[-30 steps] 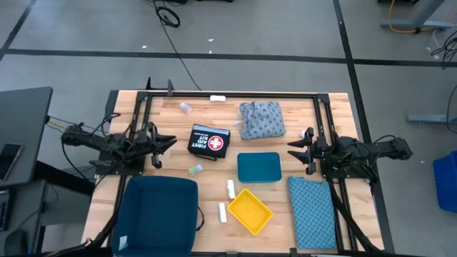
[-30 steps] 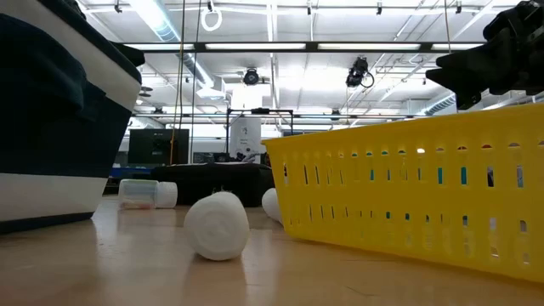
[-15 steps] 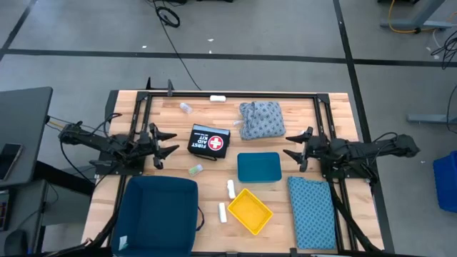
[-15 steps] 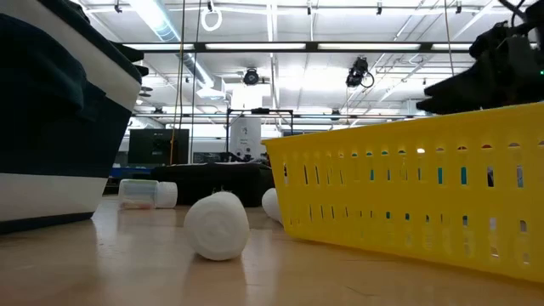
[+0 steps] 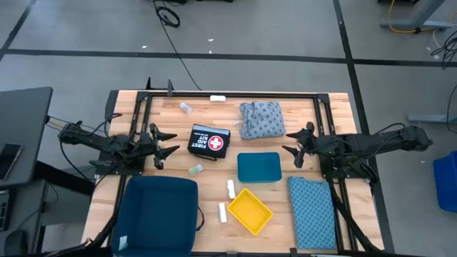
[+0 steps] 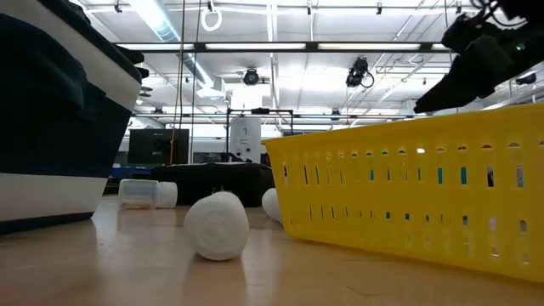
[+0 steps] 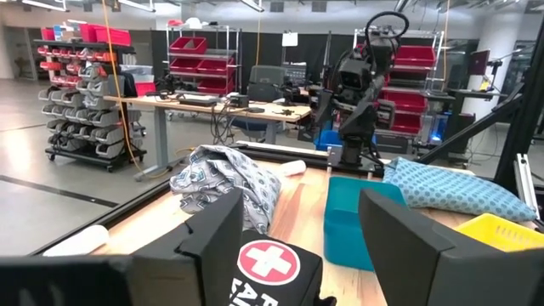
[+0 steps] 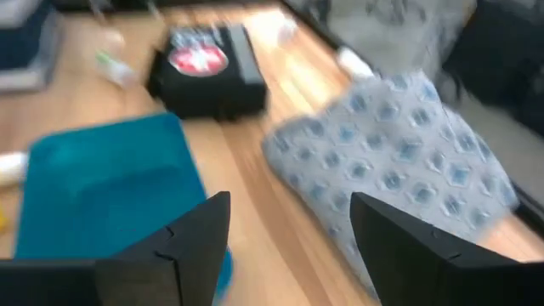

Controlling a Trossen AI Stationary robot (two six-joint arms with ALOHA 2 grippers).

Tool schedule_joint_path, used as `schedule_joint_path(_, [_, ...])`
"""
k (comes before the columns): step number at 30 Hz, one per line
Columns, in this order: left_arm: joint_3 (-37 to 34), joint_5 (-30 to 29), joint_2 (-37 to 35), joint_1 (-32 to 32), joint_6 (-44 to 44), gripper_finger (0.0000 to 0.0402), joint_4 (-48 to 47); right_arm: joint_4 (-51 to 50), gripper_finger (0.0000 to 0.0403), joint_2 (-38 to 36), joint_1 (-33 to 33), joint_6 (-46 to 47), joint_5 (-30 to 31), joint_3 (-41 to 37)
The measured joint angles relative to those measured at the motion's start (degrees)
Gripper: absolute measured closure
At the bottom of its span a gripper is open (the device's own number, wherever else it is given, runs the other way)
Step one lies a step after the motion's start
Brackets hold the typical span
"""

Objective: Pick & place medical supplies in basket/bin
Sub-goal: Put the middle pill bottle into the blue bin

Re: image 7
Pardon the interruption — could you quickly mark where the grey office chair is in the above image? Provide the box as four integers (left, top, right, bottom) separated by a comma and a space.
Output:
231, 65, 289, 144

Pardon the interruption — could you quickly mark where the black box device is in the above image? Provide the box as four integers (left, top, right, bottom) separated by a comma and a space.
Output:
229, 93, 251, 109

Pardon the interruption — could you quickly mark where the black first aid kit pouch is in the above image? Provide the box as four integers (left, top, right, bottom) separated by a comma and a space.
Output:
228, 229, 337, 306

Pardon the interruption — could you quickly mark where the wooden workbench with grey legs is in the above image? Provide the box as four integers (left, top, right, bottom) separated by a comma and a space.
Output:
104, 93, 314, 182

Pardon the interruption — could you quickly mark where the blue dotted folded cloth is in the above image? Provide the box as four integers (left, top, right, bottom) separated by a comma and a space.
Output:
381, 156, 539, 224

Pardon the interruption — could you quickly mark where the silver aluminium bar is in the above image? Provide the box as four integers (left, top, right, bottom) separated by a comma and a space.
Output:
513, 152, 541, 221

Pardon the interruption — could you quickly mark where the teal plastic tray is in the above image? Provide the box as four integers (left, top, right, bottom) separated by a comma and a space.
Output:
322, 175, 408, 273

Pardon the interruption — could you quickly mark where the white gauze roll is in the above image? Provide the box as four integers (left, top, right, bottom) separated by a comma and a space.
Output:
278, 159, 308, 179
41, 224, 111, 258

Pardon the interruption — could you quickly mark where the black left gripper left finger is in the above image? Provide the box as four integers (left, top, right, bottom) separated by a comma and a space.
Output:
129, 188, 246, 306

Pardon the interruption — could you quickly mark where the wire shelf with red bins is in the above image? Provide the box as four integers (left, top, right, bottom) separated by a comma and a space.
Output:
352, 27, 445, 137
165, 23, 243, 97

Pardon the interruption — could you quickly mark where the yellow plastic basket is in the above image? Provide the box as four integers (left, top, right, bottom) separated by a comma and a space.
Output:
452, 212, 544, 254

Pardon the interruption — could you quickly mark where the black standing desk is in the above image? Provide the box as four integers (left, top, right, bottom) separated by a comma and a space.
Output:
445, 87, 511, 141

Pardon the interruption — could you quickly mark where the black keyboard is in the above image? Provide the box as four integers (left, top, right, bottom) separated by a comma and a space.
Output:
176, 95, 220, 108

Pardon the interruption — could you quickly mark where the yellow cable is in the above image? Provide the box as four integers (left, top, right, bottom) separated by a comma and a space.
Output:
100, 0, 171, 179

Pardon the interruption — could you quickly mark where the maroon laptop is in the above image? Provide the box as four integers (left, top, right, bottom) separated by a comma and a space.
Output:
468, 48, 492, 77

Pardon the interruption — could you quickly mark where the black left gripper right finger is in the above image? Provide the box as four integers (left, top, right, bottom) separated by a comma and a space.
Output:
358, 188, 544, 306

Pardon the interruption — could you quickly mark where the grey patterned gown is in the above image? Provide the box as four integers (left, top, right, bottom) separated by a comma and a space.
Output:
168, 144, 283, 235

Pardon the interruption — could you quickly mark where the blue plastic bin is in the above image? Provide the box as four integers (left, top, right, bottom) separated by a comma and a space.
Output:
313, 128, 379, 153

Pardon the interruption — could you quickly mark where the bin rack cart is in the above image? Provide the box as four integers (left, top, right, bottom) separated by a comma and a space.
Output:
33, 20, 149, 173

